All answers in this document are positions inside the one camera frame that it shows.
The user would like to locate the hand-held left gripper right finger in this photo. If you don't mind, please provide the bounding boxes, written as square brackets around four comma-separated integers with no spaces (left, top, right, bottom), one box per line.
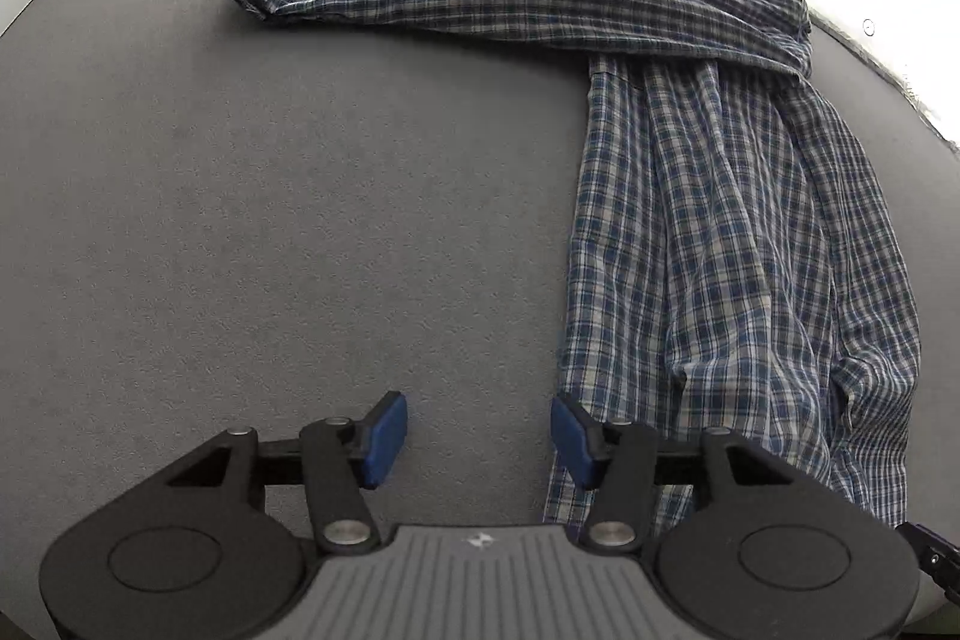
[550,391,799,549]

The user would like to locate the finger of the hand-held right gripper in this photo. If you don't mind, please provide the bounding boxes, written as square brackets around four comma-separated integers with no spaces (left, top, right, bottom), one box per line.
[896,521,960,611]

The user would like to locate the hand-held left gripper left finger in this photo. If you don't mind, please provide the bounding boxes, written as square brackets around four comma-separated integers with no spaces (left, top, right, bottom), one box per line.
[162,389,411,551]

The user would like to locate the blue plaid shirt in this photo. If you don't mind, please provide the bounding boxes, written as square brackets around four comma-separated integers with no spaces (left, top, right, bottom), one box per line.
[211,0,922,528]

